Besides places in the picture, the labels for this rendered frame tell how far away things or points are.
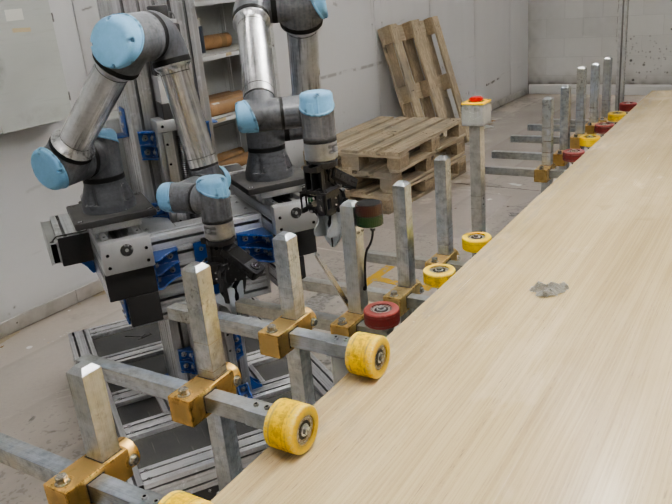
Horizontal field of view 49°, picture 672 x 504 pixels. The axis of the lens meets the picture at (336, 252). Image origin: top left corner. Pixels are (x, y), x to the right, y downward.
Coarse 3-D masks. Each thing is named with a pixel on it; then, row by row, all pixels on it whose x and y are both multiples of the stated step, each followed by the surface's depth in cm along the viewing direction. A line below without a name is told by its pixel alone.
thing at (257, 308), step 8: (240, 304) 183; (248, 304) 182; (256, 304) 181; (264, 304) 181; (272, 304) 180; (240, 312) 184; (248, 312) 182; (256, 312) 181; (264, 312) 180; (272, 312) 178; (280, 312) 177; (320, 312) 173; (320, 320) 171; (328, 320) 169; (320, 328) 172; (328, 328) 170; (360, 328) 165; (368, 328) 164; (392, 328) 163; (384, 336) 162
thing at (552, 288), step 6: (540, 282) 164; (552, 282) 163; (564, 282) 164; (534, 288) 165; (540, 288) 164; (546, 288) 163; (552, 288) 163; (558, 288) 163; (564, 288) 164; (540, 294) 161; (546, 294) 161; (552, 294) 161
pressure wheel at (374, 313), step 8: (368, 304) 164; (376, 304) 164; (384, 304) 164; (392, 304) 163; (368, 312) 160; (376, 312) 161; (384, 312) 160; (392, 312) 159; (368, 320) 160; (376, 320) 159; (384, 320) 159; (392, 320) 159; (376, 328) 160; (384, 328) 159
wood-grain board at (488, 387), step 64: (640, 128) 306; (576, 192) 231; (640, 192) 225; (512, 256) 185; (576, 256) 182; (640, 256) 178; (448, 320) 155; (512, 320) 152; (576, 320) 150; (640, 320) 147; (384, 384) 133; (448, 384) 131; (512, 384) 129; (576, 384) 127; (640, 384) 126; (320, 448) 117; (384, 448) 115; (448, 448) 114; (512, 448) 112; (576, 448) 111; (640, 448) 110
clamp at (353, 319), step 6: (348, 312) 170; (348, 318) 167; (354, 318) 167; (360, 318) 167; (330, 324) 165; (336, 324) 164; (348, 324) 164; (354, 324) 164; (336, 330) 164; (342, 330) 164; (348, 330) 163; (354, 330) 165; (348, 336) 163
